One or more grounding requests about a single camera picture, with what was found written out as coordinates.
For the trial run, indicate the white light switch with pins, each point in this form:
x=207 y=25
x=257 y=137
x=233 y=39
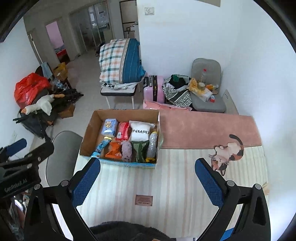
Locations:
x=149 y=11

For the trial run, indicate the clear plastic bottle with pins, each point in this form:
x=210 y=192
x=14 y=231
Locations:
x=203 y=76

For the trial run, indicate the folded plaid quilt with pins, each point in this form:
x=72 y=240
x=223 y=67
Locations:
x=115 y=60

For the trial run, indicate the dark bag pile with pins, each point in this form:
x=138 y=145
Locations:
x=32 y=125

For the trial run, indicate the blue chair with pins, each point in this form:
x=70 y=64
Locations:
x=226 y=235

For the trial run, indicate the blue tissue pack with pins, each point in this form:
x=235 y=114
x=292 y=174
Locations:
x=109 y=127

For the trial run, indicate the white leaning board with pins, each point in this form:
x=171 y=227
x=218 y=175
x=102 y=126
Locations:
x=230 y=102

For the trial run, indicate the white pillow packet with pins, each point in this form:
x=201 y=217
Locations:
x=140 y=133

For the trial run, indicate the grey cushioned chair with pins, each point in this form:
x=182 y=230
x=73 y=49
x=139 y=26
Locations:
x=205 y=63

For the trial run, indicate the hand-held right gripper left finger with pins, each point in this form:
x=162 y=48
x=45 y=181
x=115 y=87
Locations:
x=86 y=183

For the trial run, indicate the tape roll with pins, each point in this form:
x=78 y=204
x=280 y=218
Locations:
x=201 y=85

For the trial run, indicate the grey round chair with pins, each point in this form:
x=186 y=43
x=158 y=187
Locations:
x=62 y=153

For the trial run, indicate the pink suitcase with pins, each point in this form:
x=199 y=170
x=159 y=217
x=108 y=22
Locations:
x=153 y=90

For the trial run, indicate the red snack packet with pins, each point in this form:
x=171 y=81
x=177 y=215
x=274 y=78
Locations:
x=123 y=131

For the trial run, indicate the white goose plush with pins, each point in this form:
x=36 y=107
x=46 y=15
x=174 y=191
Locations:
x=42 y=104

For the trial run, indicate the orange snack packet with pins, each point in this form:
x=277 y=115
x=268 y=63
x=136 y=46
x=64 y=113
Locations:
x=113 y=150

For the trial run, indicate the black tripod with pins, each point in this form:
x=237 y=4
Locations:
x=69 y=97

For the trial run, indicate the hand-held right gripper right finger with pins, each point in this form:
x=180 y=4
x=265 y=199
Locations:
x=208 y=183

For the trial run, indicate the green snack packet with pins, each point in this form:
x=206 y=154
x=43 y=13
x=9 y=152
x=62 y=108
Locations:
x=140 y=150

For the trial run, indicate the white bench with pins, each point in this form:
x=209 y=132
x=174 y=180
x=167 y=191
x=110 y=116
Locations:
x=118 y=91

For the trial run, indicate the yellow bag on carton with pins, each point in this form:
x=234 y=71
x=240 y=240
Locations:
x=60 y=70

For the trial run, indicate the pink folded cloth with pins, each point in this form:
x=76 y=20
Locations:
x=166 y=105

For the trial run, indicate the small orange packet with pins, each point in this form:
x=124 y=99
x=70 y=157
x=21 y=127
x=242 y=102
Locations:
x=209 y=87

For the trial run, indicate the yellow plastic bag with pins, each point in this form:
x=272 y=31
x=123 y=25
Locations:
x=193 y=85

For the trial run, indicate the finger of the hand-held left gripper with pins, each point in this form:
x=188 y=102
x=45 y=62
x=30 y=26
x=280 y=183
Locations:
x=16 y=146
x=41 y=151

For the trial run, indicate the dark fleece clothing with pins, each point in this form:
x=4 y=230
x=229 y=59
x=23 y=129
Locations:
x=129 y=231

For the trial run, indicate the white tissue box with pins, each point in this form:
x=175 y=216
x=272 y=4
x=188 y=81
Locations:
x=203 y=95

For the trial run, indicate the small red box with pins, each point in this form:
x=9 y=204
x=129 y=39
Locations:
x=212 y=99

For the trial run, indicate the red plastic bag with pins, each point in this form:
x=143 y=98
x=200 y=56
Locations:
x=29 y=89

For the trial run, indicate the blue tube snack packet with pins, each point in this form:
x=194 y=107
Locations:
x=101 y=146

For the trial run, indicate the cardboard box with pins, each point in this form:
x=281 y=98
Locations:
x=92 y=143

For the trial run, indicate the patterned fabric bag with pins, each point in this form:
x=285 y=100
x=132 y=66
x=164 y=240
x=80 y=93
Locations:
x=178 y=95

